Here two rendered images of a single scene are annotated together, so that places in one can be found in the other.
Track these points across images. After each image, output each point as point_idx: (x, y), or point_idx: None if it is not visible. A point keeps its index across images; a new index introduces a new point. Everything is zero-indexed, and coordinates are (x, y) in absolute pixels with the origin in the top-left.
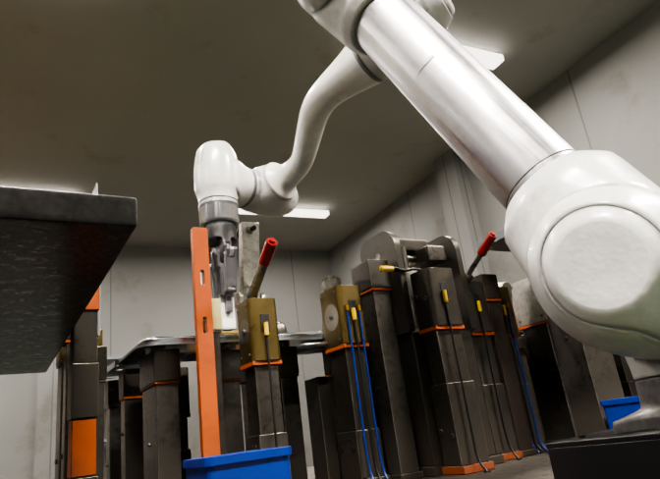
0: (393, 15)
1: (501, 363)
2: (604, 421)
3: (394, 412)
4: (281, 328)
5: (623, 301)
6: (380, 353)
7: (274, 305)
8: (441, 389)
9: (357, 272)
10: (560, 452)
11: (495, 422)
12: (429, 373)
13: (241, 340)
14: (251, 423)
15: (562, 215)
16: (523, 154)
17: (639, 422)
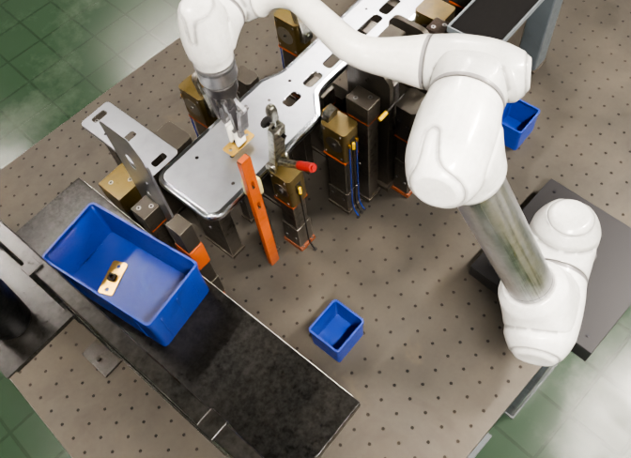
0: (486, 218)
1: None
2: None
3: (370, 176)
4: (274, 113)
5: (534, 364)
6: (366, 153)
7: (302, 173)
8: (403, 164)
9: (354, 107)
10: (476, 272)
11: None
12: (393, 145)
13: (276, 189)
14: (286, 219)
15: (530, 347)
16: (527, 297)
17: None
